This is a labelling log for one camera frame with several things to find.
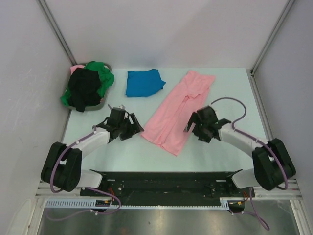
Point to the aluminium frame rail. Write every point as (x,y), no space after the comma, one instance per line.
(292,193)

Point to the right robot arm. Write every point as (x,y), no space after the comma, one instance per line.
(272,165)

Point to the pink t-shirt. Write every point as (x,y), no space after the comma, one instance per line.
(75,68)
(166,126)

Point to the folded blue t-shirt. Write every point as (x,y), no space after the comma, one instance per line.
(144,83)

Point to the left aluminium corner post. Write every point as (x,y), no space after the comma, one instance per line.
(56,29)

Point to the green t-shirt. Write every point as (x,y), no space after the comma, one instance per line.
(105,76)

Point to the grey laundry basket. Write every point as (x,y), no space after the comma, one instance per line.
(104,102)

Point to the aluminium corner post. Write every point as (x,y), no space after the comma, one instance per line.
(274,32)
(56,29)

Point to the right aluminium corner post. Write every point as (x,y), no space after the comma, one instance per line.
(274,32)

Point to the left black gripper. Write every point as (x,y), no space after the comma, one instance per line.
(135,128)

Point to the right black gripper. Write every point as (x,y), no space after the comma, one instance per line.
(202,136)

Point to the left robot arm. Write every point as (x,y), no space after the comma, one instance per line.
(63,166)

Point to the black t-shirt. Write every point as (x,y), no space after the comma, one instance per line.
(83,85)

